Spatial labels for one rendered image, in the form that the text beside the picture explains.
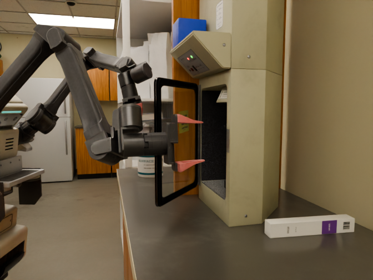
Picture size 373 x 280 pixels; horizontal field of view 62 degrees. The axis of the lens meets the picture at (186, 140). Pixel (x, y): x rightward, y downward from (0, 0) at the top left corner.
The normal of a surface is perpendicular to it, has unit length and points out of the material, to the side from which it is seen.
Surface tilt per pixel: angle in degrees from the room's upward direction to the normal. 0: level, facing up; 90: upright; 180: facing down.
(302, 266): 0
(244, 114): 90
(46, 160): 90
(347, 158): 90
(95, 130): 67
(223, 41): 90
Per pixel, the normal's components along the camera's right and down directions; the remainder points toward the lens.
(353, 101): -0.97, 0.03
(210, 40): 0.25, 0.10
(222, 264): 0.00, -1.00
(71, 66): -0.26, -0.30
